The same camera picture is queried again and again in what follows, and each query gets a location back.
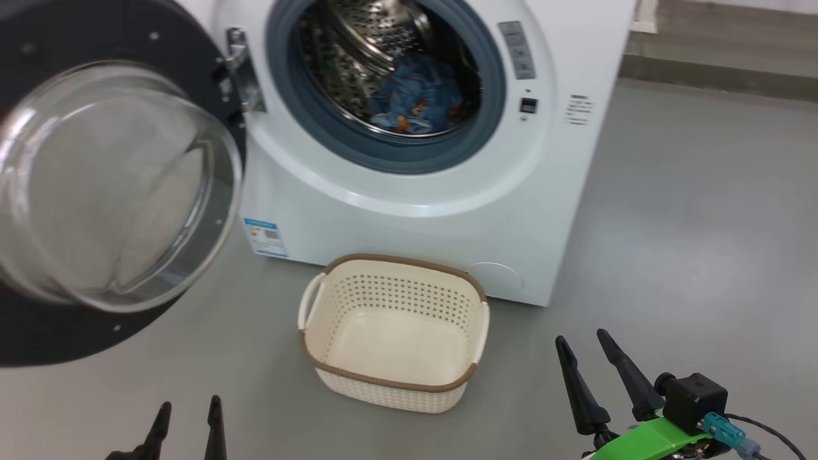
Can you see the printed text notice label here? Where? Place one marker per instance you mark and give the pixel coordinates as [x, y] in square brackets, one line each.
[579, 110]

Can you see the white furniture leg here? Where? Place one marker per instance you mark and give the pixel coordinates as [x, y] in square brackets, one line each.
[644, 16]

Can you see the white washing machine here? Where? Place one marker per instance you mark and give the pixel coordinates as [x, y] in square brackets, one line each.
[415, 230]

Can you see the grey warning sticker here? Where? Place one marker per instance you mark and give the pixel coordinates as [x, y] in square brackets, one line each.
[516, 50]

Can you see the grey rubber door seal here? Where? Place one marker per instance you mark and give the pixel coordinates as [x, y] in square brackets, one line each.
[486, 121]

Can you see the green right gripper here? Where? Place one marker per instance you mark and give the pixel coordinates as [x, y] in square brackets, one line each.
[652, 441]

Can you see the stainless steel washing machine drum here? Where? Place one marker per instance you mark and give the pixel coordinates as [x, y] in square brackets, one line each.
[345, 51]

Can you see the black washing machine door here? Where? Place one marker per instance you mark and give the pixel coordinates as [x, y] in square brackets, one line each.
[115, 191]

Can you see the metal door hinge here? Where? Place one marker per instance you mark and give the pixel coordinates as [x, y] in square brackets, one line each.
[246, 73]

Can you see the black door latch socket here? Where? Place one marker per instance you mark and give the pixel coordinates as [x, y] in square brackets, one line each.
[528, 105]

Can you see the blue energy label sticker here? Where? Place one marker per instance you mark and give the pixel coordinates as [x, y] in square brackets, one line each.
[265, 237]

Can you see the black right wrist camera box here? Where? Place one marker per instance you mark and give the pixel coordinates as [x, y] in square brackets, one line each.
[693, 402]

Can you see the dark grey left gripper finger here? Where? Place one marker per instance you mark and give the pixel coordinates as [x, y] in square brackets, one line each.
[216, 434]
[153, 441]

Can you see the round drain filter cover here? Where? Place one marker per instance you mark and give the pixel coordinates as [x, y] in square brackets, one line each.
[497, 278]

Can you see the cream perforated laundry basket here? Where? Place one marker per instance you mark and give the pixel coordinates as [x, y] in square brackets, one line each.
[390, 345]

